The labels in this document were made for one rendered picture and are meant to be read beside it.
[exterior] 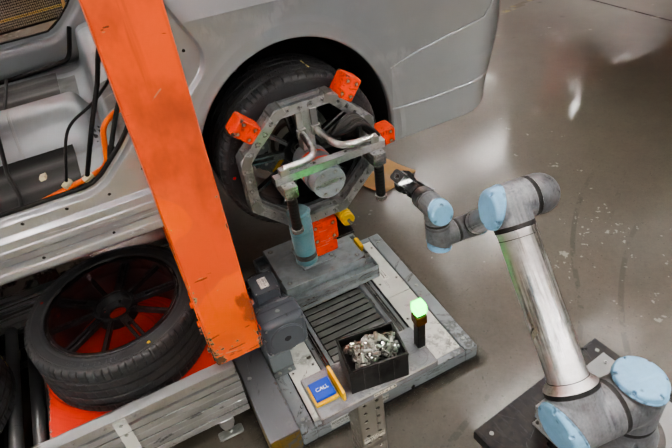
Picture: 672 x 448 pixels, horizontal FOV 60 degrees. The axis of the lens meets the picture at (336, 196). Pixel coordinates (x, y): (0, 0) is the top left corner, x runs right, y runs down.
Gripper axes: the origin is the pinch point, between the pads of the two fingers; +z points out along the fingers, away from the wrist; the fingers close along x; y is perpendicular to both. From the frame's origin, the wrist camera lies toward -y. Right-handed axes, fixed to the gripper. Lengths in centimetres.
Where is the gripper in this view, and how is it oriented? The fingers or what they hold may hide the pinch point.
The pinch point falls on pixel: (395, 174)
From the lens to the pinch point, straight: 236.7
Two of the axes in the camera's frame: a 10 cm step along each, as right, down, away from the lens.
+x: 5.8, -8.0, -1.5
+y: 7.5, 4.4, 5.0
